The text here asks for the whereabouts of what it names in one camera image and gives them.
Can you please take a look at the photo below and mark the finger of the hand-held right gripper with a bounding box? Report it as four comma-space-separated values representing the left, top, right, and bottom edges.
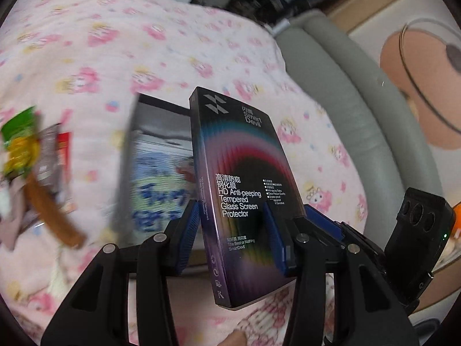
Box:
305, 205, 388, 279

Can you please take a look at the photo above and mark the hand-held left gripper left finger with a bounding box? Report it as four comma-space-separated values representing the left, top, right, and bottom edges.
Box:
40, 199, 201, 346

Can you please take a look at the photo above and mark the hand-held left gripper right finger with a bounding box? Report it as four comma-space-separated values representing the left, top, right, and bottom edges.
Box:
264, 202, 420, 346

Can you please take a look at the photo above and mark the dark cardboard box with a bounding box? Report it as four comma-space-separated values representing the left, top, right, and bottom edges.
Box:
112, 92, 217, 267

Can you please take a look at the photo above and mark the black screen protector box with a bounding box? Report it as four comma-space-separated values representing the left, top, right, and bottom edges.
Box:
189, 86, 307, 308

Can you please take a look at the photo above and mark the brown wooden stick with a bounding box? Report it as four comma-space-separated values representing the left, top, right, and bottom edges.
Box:
27, 173, 87, 248

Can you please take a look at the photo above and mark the cartoon printed book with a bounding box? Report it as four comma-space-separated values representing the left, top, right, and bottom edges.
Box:
131, 151, 197, 232

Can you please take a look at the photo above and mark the grey padded bed edge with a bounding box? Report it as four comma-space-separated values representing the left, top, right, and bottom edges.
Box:
275, 9, 443, 224

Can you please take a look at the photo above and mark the red packet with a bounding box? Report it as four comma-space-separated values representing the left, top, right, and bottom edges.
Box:
56, 133, 75, 213

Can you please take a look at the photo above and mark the cartoon printed cushion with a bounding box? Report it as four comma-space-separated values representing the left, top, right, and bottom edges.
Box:
327, 0, 461, 152

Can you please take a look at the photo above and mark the silver tube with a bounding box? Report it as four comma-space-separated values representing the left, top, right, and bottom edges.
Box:
35, 124, 73, 202

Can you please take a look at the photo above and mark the green snack packet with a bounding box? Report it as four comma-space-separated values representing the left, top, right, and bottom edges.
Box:
0, 106, 42, 178

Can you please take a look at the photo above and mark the pink printed blanket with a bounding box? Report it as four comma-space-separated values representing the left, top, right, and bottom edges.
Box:
0, 0, 371, 346

